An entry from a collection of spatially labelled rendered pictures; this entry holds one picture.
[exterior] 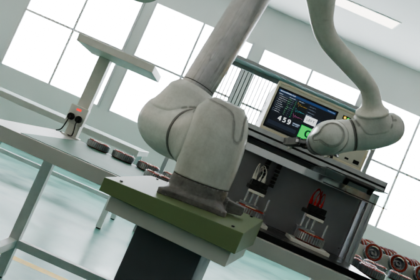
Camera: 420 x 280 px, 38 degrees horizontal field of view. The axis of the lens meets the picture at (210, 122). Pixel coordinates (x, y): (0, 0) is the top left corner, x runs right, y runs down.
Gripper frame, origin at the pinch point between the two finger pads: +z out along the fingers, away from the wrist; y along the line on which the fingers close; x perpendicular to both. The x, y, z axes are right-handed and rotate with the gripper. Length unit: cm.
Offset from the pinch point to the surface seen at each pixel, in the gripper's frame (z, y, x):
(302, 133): 17.0, -0.7, 8.4
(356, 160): 17.7, 22.6, 3.1
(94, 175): -18, -70, -28
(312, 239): 2.4, 8.6, -31.1
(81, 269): 79, -81, -70
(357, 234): 16.0, 27.9, -25.3
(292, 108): 16.2, -6.5, 17.2
